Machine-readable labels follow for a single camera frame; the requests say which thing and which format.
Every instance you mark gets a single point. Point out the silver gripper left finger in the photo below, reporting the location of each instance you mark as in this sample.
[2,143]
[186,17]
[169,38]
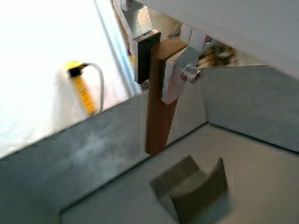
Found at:
[144,38]

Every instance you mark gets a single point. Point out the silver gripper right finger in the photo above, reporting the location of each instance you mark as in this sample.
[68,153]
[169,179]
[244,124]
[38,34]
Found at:
[181,65]

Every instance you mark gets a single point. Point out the brown oval wooden peg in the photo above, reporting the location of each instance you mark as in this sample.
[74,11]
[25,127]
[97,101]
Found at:
[158,112]

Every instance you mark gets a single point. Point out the dark grey curved fixture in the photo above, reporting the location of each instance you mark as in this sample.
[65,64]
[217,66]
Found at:
[185,189]

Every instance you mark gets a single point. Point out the yellow black plug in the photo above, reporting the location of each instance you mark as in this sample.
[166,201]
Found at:
[74,71]

